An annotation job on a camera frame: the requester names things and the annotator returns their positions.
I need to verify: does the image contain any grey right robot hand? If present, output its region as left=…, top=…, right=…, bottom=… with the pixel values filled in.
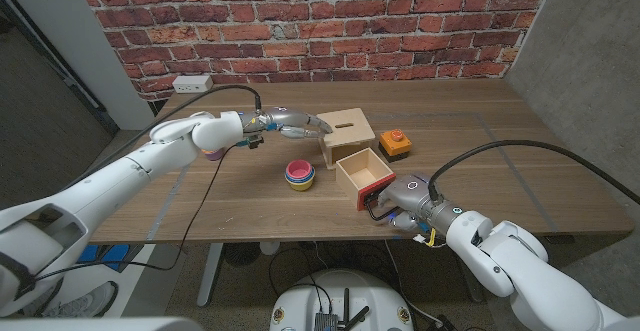
left=377, top=173, right=464, bottom=235

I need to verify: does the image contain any dark table leg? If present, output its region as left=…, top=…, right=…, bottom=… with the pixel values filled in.
left=467, top=273, right=485, bottom=305

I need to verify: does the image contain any grey computer module with antennas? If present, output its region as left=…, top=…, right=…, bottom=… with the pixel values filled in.
left=313, top=287, right=371, bottom=331

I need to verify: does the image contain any thin black left wrist cable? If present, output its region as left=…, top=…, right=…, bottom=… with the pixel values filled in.
left=32, top=140, right=240, bottom=282

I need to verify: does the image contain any red-fronted wooden drawer black handle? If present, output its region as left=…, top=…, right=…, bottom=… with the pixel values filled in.
left=334, top=146, right=401, bottom=222

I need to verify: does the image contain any black round floor base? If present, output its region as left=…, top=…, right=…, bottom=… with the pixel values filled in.
left=222, top=242, right=261, bottom=268

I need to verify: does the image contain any white robot torso base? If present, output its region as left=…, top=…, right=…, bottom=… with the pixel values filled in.
left=269, top=269, right=415, bottom=331

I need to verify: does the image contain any white sneaker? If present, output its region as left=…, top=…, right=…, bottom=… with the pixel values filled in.
left=19, top=280, right=119, bottom=319

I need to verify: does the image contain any light wooden slotted box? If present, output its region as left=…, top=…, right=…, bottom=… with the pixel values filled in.
left=316, top=107, right=376, bottom=171

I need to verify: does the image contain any blue floor pad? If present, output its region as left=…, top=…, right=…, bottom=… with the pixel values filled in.
left=74, top=244, right=129, bottom=272

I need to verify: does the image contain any pink nesting cup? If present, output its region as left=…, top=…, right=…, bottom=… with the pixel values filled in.
left=285, top=158, right=315, bottom=181

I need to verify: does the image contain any white table leg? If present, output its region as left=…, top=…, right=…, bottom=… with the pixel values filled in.
left=196, top=242, right=225, bottom=308

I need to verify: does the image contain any red brick printed backdrop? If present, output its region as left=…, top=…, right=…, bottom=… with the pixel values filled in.
left=71, top=0, right=560, bottom=103

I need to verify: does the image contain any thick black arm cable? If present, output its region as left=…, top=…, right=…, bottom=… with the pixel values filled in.
left=64, top=84, right=264, bottom=187
left=428, top=139, right=640, bottom=206

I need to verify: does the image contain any yellow nesting cup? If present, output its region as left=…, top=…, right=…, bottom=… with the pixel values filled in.
left=285, top=175, right=316, bottom=192

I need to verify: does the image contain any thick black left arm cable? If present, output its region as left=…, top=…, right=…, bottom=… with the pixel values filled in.
left=64, top=84, right=264, bottom=187

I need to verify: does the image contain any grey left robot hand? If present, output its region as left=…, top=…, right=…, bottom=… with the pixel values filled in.
left=239, top=104, right=334, bottom=140

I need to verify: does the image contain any orange emergency stop button box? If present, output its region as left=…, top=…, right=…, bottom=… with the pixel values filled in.
left=378, top=128, right=414, bottom=164

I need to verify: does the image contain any blue nesting cup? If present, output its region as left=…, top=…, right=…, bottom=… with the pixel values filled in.
left=284, top=168, right=316, bottom=186

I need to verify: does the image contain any white robot head rim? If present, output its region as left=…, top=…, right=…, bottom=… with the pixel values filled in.
left=0, top=315, right=204, bottom=331

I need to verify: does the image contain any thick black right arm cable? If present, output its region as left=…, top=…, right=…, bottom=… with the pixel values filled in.
left=428, top=139, right=640, bottom=206

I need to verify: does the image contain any white power outlet strip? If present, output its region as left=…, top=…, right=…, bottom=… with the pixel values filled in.
left=171, top=74, right=214, bottom=94

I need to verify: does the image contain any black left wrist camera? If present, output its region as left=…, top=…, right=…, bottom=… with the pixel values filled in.
left=233, top=132, right=265, bottom=149

